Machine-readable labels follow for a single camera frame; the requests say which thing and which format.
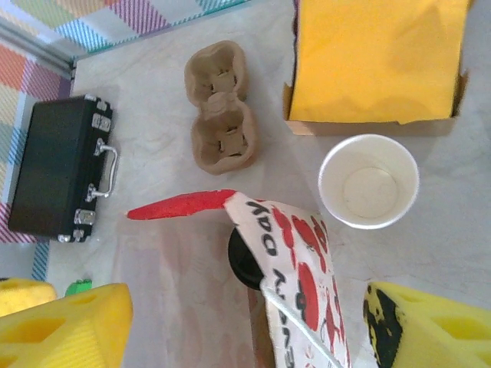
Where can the black plastic cup lid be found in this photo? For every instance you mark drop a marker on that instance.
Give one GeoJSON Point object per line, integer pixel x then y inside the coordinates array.
{"type": "Point", "coordinates": [243, 260]}

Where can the aluminium frame post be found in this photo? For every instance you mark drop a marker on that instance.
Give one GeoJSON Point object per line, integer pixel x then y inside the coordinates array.
{"type": "Point", "coordinates": [34, 48]}

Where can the brown pulp cup carrier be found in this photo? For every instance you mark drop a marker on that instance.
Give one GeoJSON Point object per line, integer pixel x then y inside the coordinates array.
{"type": "Point", "coordinates": [220, 126]}

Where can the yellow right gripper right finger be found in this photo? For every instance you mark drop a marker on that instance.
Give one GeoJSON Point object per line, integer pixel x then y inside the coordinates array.
{"type": "Point", "coordinates": [441, 333]}

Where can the red white paper gift bag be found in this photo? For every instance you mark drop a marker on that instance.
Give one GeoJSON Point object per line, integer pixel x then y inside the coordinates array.
{"type": "Point", "coordinates": [184, 291]}

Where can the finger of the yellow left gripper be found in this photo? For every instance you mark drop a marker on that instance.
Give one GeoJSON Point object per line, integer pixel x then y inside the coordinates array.
{"type": "Point", "coordinates": [23, 297]}

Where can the small green object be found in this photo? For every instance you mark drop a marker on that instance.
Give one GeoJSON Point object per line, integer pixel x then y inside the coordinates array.
{"type": "Point", "coordinates": [78, 287]}

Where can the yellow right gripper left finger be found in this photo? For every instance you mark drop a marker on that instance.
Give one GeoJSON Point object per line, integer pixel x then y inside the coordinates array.
{"type": "Point", "coordinates": [65, 329]}

